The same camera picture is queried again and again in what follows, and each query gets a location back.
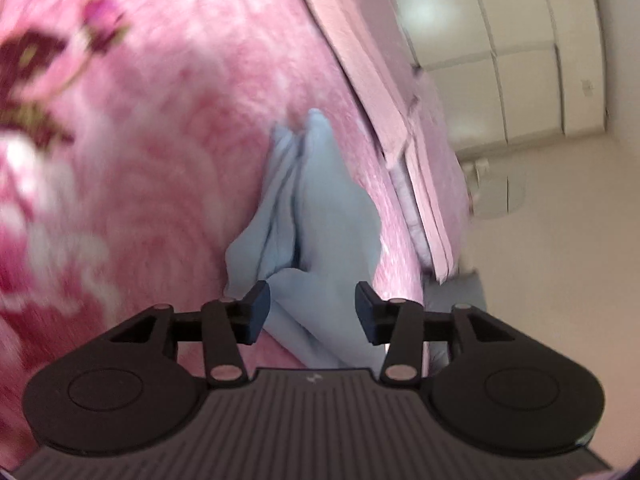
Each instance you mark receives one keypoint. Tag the grey cloth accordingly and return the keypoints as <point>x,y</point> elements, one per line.
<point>452,290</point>

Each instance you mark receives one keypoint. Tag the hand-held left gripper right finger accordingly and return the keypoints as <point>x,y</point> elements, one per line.
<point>367,317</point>

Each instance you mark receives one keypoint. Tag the small white floor object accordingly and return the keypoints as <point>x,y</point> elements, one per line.
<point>475,170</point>

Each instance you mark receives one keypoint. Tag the light blue sweatshirt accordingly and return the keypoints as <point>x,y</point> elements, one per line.
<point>325,210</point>

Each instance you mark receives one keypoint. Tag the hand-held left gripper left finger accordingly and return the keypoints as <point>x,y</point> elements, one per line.
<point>258,311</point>

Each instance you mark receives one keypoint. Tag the pink fluffy floral blanket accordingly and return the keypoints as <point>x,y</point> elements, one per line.
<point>175,160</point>

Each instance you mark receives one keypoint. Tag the pale pink bed sheet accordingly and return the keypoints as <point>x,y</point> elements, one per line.
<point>380,85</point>

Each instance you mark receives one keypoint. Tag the white wardrobe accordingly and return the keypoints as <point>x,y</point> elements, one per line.
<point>525,35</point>

